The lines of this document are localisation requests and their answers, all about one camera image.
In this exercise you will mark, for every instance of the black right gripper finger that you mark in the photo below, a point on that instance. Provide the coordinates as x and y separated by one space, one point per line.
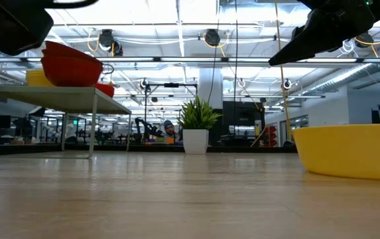
309 40
298 32

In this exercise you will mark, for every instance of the long ceiling light strip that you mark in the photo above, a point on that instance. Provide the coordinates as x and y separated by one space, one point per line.
193 60

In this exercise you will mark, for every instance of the green plant in white pot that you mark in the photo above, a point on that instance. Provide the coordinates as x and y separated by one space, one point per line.
196 132

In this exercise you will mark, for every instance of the red storage bins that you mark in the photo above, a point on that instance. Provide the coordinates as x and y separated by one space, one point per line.
271 136

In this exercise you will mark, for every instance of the black aluminium table frame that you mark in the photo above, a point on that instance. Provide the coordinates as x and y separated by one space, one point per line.
143 148

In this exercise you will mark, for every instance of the silver ventilation duct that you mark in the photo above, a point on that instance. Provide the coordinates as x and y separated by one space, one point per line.
349 74

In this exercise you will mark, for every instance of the black cabinet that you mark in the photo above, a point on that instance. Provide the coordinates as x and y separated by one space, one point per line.
242 116

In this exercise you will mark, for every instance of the black background robot arm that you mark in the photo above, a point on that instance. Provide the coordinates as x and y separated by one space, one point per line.
145 127

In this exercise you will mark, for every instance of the person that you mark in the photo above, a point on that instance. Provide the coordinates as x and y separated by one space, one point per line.
169 129

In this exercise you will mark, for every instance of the red plastic mini bowl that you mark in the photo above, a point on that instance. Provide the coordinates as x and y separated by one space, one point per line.
73 74
105 90
63 49

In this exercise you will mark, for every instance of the black background gantry frame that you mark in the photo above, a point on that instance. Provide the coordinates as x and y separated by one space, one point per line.
171 85

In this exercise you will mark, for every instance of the yellow plastic mini bowl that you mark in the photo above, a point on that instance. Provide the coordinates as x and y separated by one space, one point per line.
38 79
352 149

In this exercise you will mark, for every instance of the pale green perforated rack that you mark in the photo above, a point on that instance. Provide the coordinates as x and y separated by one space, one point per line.
57 98

